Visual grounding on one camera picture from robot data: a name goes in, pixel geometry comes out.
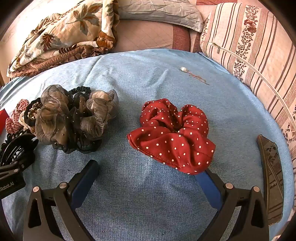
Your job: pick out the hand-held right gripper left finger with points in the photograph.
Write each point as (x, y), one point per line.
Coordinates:
(81, 185)

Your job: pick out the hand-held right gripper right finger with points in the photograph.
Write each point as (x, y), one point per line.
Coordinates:
(209, 186)

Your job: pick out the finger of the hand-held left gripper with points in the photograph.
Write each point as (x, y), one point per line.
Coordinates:
(13, 167)

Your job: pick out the red box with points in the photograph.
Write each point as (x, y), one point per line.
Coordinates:
(2, 121)

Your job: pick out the red polka dot scrunchie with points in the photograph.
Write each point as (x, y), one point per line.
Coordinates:
(171, 136)

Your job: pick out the grey organza scrunchie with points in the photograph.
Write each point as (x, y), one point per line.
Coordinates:
(50, 115)

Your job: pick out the black hair claw clip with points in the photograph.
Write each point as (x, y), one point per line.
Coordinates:
(16, 146)

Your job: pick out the red checked scrunchie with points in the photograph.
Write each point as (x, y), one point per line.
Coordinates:
(15, 115)

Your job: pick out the leopard print scrunchie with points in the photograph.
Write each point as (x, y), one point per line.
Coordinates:
(29, 114)

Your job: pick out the dark patterned hair barrette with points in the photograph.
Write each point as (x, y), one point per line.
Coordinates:
(272, 176)

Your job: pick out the black sheer dotted scrunchie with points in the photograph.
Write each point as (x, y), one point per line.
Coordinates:
(74, 115)

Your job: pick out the thin black scrunchie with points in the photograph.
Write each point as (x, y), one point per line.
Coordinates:
(79, 89)

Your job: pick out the blue blanket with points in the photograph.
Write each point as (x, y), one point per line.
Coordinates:
(143, 76)

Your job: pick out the striped floral pillow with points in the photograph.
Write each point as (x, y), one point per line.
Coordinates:
(249, 51)

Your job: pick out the leaf print quilt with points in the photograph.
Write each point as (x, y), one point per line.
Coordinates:
(69, 30)

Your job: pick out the pink bed sheet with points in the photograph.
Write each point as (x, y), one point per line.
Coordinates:
(148, 34)

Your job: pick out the grey quilted pillow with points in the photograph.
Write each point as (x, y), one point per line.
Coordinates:
(159, 11)

